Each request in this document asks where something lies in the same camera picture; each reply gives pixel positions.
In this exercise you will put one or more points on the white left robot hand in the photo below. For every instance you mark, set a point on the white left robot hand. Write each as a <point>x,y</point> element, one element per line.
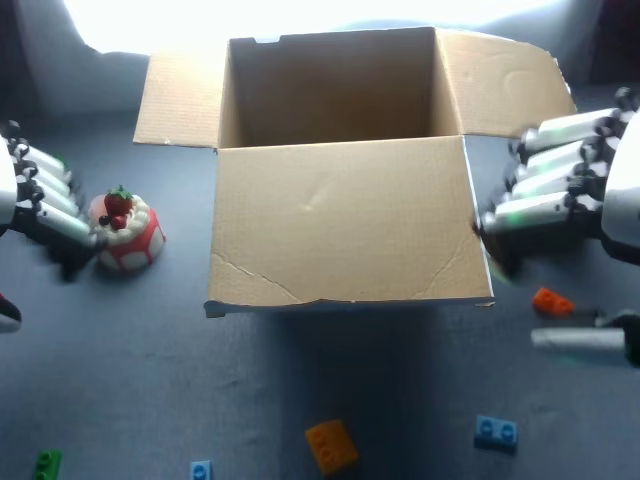
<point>55,205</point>

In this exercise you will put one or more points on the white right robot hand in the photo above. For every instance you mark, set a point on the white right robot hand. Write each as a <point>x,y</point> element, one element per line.
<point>550,170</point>

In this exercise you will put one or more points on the red white strawberry toy cake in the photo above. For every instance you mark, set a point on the red white strawberry toy cake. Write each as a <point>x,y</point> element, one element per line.
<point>132,240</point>

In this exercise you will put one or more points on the brown cardboard box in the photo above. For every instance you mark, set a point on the brown cardboard box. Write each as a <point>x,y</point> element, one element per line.
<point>345,220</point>

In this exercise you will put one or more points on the orange-red toy brick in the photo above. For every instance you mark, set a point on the orange-red toy brick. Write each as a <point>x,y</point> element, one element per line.
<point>552,301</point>

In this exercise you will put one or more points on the grey table cloth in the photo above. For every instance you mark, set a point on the grey table cloth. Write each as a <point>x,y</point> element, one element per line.
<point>125,375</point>

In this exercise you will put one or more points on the green toy brick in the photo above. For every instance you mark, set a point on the green toy brick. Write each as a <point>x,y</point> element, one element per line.
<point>48,465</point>

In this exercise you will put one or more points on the blue two-stud toy brick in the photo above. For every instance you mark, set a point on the blue two-stud toy brick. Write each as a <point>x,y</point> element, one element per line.
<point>495,434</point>

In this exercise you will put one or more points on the light blue toy brick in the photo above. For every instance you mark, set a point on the light blue toy brick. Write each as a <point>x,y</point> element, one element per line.
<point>201,471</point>

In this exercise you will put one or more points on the orange-yellow sloped toy brick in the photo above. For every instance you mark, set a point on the orange-yellow sloped toy brick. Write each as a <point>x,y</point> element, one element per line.
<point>331,446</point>

